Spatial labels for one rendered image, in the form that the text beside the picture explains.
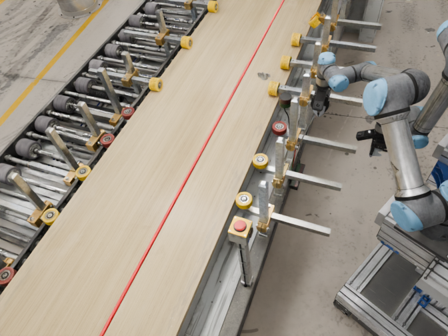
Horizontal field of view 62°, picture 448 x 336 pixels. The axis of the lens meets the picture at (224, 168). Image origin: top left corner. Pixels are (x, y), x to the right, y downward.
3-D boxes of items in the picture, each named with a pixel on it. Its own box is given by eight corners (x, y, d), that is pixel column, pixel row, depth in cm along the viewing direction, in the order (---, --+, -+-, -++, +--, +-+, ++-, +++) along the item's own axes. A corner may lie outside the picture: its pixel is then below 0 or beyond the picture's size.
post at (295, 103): (294, 159, 215) (299, 96, 177) (293, 164, 213) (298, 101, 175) (289, 158, 216) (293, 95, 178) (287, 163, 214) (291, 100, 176)
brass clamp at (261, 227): (275, 211, 183) (275, 205, 179) (267, 234, 176) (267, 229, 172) (263, 207, 185) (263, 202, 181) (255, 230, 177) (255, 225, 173)
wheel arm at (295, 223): (330, 232, 173) (331, 227, 170) (329, 238, 171) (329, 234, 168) (242, 207, 186) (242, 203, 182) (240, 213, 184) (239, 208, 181)
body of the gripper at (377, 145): (387, 153, 183) (393, 137, 173) (369, 149, 185) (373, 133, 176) (389, 142, 187) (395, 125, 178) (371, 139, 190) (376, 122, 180)
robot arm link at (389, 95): (453, 225, 125) (413, 67, 122) (413, 238, 123) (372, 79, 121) (430, 220, 136) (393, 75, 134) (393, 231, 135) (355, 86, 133)
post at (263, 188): (269, 235, 190) (268, 180, 152) (267, 241, 188) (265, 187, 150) (262, 233, 191) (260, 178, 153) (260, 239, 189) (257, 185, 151)
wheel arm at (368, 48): (375, 49, 230) (377, 45, 227) (374, 53, 228) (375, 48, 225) (296, 39, 245) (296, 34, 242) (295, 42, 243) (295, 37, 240)
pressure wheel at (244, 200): (248, 201, 187) (247, 188, 178) (256, 213, 182) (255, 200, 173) (234, 208, 185) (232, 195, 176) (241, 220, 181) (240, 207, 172)
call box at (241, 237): (253, 231, 138) (253, 220, 132) (247, 247, 134) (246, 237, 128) (235, 225, 140) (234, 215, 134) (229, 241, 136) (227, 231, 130)
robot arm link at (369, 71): (449, 65, 122) (368, 55, 167) (418, 74, 121) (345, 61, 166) (448, 100, 126) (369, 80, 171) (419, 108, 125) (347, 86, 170)
